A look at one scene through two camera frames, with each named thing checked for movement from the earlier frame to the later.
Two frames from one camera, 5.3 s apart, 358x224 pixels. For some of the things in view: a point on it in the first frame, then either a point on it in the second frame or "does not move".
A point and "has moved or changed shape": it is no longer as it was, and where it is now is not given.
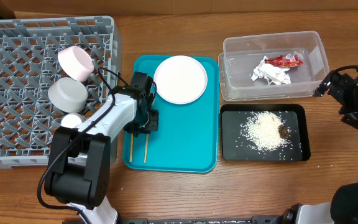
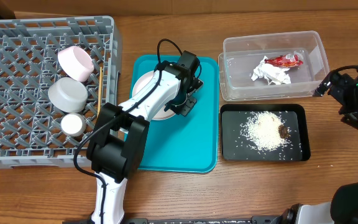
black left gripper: [133, 128] to [186, 108]
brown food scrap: [283, 130] does not move
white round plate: [180, 79] has moved or changed shape
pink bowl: [76, 63] does not move
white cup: [67, 94] does not move
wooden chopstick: [131, 151] has moved or changed shape
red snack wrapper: [284, 61] does not move
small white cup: [71, 120] does not move
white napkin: [271, 73] does not move
